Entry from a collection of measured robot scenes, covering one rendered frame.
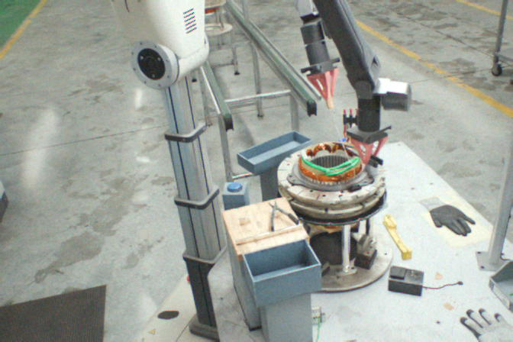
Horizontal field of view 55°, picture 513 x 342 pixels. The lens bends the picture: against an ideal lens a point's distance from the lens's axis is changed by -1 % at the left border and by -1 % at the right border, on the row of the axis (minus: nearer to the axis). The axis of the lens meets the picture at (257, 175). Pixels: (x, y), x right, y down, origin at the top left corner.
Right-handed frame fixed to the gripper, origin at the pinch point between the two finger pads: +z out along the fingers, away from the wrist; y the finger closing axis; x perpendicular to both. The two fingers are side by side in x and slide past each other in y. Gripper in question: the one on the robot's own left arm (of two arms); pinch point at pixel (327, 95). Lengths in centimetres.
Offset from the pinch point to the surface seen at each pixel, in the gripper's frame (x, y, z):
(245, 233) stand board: 11.4, -32.5, 27.2
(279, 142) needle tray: 38.7, 14.5, 15.7
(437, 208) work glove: 1, 44, 53
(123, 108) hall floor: 370, 134, -3
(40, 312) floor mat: 183, -50, 79
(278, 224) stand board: 7.1, -24.4, 28.1
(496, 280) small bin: -27, 21, 65
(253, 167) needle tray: 33.7, -5.0, 18.3
